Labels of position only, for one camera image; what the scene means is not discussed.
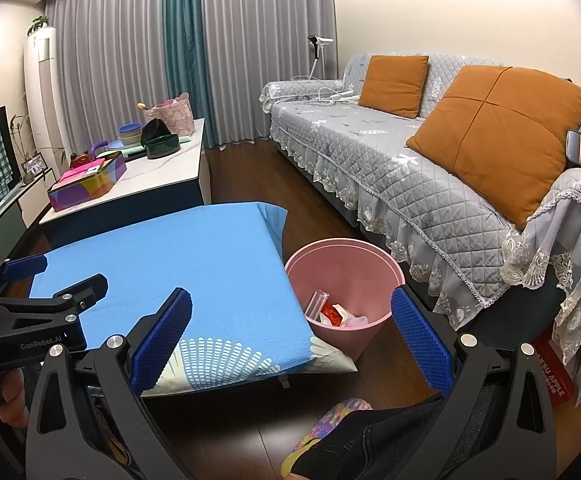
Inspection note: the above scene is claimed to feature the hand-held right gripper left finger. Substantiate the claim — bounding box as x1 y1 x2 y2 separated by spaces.
25 287 201 480

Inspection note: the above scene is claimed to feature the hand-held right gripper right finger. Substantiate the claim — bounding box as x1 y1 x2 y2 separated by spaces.
391 285 556 480

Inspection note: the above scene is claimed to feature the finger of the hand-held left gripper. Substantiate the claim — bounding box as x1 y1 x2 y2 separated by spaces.
0 255 47 301
50 273 108 318

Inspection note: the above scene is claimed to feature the white paper packet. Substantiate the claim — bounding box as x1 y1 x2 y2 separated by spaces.
338 310 371 329

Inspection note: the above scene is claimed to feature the red plastic bag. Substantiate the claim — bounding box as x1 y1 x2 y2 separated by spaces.
319 302 346 328

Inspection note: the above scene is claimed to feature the pink trash bin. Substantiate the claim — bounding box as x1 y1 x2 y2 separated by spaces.
284 238 405 362

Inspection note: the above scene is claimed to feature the clear plastic tube package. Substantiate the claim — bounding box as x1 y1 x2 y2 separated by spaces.
305 290 330 318

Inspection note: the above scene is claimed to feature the person's left hand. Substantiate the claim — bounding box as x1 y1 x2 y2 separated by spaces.
0 367 31 428

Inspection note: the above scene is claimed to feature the white television cabinet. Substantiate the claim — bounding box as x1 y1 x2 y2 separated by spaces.
0 162 54 261

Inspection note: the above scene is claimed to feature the blue tablecloth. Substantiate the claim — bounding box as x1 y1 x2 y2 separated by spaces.
29 201 359 398

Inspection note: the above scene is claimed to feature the colourful cardboard box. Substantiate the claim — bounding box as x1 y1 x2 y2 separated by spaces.
47 151 128 212

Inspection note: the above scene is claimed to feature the person's leg in dark jeans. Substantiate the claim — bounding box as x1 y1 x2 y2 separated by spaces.
290 392 491 480

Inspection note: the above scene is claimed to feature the colourful knitted slipper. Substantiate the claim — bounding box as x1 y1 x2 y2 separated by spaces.
280 397 374 478

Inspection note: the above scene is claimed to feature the thin leafy plant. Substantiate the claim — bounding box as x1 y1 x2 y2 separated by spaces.
9 112 66 161

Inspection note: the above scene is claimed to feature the red cardboard carton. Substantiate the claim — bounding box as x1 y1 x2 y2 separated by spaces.
533 325 581 403

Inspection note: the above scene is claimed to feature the white coffee table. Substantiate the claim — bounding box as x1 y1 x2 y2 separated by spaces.
38 117 212 251

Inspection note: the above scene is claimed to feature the light green tray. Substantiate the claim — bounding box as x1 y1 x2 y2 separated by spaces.
120 132 194 161

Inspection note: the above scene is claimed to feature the dark green bowl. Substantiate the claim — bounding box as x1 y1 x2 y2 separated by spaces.
144 133 180 159

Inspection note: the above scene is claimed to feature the white standing air conditioner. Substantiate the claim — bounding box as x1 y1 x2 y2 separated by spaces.
24 27 67 156

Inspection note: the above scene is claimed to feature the grey lace armrest cover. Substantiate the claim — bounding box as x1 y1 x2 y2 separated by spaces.
501 167 581 408

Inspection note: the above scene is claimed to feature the black bag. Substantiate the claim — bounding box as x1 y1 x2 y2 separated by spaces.
140 118 171 146

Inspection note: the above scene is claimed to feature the grey quilted sofa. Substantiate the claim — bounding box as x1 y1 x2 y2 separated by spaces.
259 52 581 391

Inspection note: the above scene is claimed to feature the pink lace basket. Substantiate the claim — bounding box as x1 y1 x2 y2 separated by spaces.
144 92 194 137

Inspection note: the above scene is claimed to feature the large orange cushion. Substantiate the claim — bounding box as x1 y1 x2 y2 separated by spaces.
405 65 581 231

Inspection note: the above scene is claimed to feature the grey curtain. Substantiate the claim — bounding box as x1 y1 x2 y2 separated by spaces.
44 0 171 148
205 0 334 146

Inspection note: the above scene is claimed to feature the small orange cushion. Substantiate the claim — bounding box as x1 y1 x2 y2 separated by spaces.
358 55 430 120

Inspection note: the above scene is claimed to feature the teal curtain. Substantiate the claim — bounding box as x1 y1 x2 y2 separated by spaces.
162 0 221 148

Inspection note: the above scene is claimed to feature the white floor lamp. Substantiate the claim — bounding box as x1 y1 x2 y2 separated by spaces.
307 35 335 81

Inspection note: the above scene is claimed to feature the photo frame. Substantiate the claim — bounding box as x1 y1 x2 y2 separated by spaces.
22 155 47 183

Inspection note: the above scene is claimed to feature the white cable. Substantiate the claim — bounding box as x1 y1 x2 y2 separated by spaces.
293 76 351 103

